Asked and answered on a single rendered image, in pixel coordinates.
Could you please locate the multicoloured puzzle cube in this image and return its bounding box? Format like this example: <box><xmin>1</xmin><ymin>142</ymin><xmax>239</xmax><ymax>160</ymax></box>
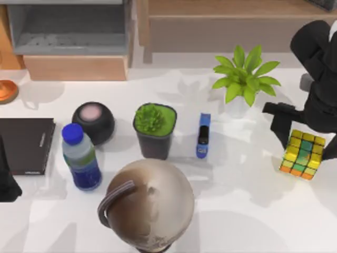
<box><xmin>279</xmin><ymin>129</ymin><xmax>328</xmax><ymax>181</ymax></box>

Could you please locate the pale grey rounded box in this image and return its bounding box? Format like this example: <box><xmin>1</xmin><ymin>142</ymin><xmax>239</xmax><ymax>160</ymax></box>
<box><xmin>299</xmin><ymin>73</ymin><xmax>314</xmax><ymax>92</ymax></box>

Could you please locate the white pot with leafy plant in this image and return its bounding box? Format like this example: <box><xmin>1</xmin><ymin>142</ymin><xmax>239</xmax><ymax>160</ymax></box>
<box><xmin>211</xmin><ymin>45</ymin><xmax>282</xmax><ymax>118</ymax></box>

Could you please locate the dark grey box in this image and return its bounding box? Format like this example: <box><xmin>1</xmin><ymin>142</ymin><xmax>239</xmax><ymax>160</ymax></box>
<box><xmin>302</xmin><ymin>0</ymin><xmax>337</xmax><ymax>12</ymax></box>

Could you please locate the wooden open shelf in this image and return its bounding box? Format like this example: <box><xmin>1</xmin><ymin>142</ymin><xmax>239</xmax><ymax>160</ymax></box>
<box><xmin>135</xmin><ymin>0</ymin><xmax>337</xmax><ymax>64</ymax></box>

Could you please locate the black pot with green plant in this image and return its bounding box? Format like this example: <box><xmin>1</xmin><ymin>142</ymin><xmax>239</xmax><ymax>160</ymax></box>
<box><xmin>133</xmin><ymin>103</ymin><xmax>178</xmax><ymax>161</ymax></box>

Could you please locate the beige globe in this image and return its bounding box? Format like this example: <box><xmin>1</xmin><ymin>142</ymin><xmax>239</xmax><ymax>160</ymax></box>
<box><xmin>97</xmin><ymin>158</ymin><xmax>196</xmax><ymax>253</ymax></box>

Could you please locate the black round speaker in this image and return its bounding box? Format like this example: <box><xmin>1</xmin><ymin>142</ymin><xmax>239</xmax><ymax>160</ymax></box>
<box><xmin>72</xmin><ymin>102</ymin><xmax>116</xmax><ymax>146</ymax></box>

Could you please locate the blue-capped water bottle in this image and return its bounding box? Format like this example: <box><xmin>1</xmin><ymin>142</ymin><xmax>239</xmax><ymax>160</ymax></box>
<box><xmin>61</xmin><ymin>123</ymin><xmax>103</xmax><ymax>192</ymax></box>

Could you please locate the pale wooden drawer front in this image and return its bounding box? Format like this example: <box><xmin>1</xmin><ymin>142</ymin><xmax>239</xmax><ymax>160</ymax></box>
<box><xmin>23</xmin><ymin>54</ymin><xmax>129</xmax><ymax>82</ymax></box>

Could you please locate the black book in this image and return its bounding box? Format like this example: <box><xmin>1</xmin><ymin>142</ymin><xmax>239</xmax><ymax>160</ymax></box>
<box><xmin>0</xmin><ymin>118</ymin><xmax>56</xmax><ymax>176</ymax></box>

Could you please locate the orange round base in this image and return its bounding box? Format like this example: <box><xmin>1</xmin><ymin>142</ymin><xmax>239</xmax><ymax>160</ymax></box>
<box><xmin>0</xmin><ymin>80</ymin><xmax>19</xmax><ymax>105</ymax></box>

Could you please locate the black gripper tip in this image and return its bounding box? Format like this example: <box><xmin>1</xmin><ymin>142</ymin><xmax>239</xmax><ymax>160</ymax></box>
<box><xmin>0</xmin><ymin>135</ymin><xmax>23</xmax><ymax>203</ymax></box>

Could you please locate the wooden cupboard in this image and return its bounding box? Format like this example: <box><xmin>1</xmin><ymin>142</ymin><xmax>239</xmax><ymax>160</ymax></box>
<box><xmin>0</xmin><ymin>4</ymin><xmax>26</xmax><ymax>71</ymax></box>

